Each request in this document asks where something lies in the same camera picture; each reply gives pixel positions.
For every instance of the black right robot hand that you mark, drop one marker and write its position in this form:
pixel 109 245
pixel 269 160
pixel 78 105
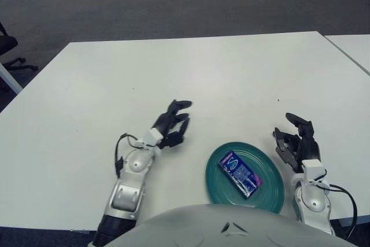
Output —
pixel 309 145

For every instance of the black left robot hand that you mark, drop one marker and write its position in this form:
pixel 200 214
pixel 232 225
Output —
pixel 169 125

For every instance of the blue gum pack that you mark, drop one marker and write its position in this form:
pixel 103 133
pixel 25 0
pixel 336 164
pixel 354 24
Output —
pixel 240 174

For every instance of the green round plate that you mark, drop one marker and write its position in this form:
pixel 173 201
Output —
pixel 222 189

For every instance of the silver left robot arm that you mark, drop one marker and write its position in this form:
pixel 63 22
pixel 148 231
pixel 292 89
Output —
pixel 127 189

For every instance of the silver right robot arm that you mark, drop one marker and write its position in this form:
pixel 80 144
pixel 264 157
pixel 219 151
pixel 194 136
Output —
pixel 312 200

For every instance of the white side table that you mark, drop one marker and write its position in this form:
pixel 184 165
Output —
pixel 352 47

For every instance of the grey robot torso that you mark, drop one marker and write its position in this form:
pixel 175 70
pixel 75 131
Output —
pixel 231 226

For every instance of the white table leg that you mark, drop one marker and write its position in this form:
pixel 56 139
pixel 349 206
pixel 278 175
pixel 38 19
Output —
pixel 10 80

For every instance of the black office chair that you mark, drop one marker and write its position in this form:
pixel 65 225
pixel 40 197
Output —
pixel 7 46

